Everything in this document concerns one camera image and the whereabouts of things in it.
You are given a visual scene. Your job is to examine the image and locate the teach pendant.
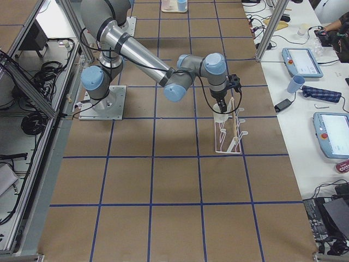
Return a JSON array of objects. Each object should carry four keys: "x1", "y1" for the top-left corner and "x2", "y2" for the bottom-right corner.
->
[
  {"x1": 312, "y1": 112, "x2": 348, "y2": 159},
  {"x1": 281, "y1": 48, "x2": 323, "y2": 79}
]

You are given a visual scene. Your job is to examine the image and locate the person at desk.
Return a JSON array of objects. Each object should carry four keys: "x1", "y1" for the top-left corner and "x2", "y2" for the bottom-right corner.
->
[{"x1": 314, "y1": 12, "x2": 348, "y2": 63}]

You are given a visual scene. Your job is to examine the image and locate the pink plastic cup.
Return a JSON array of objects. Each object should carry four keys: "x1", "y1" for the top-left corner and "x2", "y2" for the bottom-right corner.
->
[{"x1": 162, "y1": 0, "x2": 170, "y2": 10}]

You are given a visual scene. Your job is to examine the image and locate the blue cup on desk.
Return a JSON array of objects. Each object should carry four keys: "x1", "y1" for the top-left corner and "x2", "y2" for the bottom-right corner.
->
[{"x1": 286, "y1": 75, "x2": 305, "y2": 93}]

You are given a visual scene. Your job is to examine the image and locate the aluminium frame post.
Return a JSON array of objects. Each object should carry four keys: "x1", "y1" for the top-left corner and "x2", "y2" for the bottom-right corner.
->
[{"x1": 255, "y1": 0, "x2": 288, "y2": 62}]

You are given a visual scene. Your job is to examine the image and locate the black power adapter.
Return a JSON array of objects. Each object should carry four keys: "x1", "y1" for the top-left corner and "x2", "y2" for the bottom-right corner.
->
[{"x1": 274, "y1": 99, "x2": 293, "y2": 113}]

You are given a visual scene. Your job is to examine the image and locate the teach pendant near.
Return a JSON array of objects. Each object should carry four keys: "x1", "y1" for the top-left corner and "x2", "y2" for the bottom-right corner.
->
[{"x1": 312, "y1": 112, "x2": 348, "y2": 159}]

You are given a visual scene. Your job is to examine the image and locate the blue plaid folded umbrella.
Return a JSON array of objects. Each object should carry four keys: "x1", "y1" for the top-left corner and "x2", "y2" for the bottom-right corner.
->
[{"x1": 302, "y1": 85, "x2": 342, "y2": 103}]

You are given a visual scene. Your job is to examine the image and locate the cream plastic cup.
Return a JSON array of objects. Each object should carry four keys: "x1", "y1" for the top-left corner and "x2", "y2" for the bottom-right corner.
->
[{"x1": 212, "y1": 103, "x2": 229, "y2": 123}]

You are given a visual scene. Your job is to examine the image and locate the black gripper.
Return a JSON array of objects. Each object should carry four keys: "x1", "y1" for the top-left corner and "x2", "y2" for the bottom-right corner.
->
[{"x1": 209, "y1": 87, "x2": 227, "y2": 112}]

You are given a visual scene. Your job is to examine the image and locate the teach pendant far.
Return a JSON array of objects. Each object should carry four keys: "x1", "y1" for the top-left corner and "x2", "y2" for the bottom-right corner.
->
[{"x1": 281, "y1": 48, "x2": 323, "y2": 79}]

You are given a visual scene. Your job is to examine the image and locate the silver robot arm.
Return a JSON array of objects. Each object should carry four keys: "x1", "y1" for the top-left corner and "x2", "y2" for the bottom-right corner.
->
[{"x1": 81, "y1": 1, "x2": 227, "y2": 114}]

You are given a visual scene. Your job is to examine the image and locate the light blue cup far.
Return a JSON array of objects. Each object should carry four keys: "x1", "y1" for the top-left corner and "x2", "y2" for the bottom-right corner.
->
[{"x1": 177, "y1": 0, "x2": 187, "y2": 11}]

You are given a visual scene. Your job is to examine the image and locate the white plastic tray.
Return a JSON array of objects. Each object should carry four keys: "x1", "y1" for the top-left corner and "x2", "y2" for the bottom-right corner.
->
[{"x1": 161, "y1": 0, "x2": 188, "y2": 13}]

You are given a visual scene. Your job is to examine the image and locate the white wire cup rack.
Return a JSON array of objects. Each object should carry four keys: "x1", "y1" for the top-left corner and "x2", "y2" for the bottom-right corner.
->
[{"x1": 214, "y1": 108, "x2": 248, "y2": 154}]

